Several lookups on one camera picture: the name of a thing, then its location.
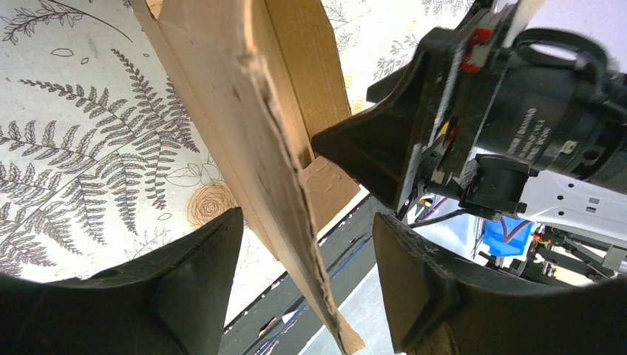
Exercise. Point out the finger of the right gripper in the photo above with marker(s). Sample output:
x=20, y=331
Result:
x=371, y=145

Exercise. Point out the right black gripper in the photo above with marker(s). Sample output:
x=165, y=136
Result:
x=482, y=109

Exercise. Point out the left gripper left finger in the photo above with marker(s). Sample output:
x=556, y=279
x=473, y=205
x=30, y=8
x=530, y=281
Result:
x=172, y=300

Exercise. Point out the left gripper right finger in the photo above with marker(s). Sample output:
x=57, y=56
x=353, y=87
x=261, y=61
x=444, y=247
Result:
x=438, y=302

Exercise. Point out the brown cardboard box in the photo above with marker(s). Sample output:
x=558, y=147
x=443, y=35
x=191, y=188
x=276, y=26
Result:
x=259, y=79

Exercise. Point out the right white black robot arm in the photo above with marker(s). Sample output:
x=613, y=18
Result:
x=566, y=203

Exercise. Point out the floral patterned table mat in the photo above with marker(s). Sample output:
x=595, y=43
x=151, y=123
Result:
x=100, y=162

